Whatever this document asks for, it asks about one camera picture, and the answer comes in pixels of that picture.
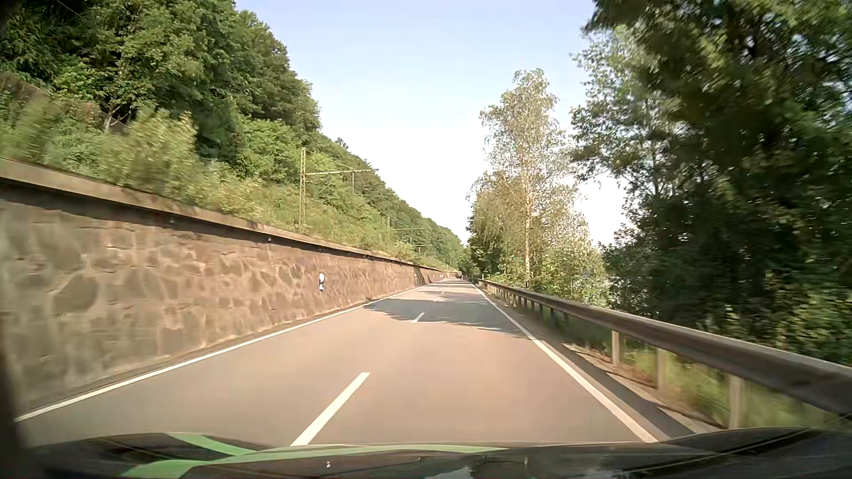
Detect grass verge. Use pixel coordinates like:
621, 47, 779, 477
489, 293, 852, 430

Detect row of trees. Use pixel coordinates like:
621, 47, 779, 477
466, 0, 852, 367

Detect railway catenary mast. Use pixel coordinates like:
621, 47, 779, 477
297, 147, 378, 230
386, 216, 427, 248

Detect wooded hillside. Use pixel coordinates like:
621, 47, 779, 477
0, 0, 467, 267

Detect road markings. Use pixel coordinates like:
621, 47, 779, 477
15, 279, 660, 447

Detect grey asphalt road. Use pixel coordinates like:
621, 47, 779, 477
15, 277, 696, 448

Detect car's own bonnet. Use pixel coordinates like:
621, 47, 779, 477
27, 427, 852, 479

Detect metal guard rail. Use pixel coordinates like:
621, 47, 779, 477
474, 277, 852, 430

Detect brown stone retaining wall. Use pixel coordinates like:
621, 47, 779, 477
0, 158, 460, 415

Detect overgrown grass bank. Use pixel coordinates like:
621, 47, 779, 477
0, 80, 460, 270

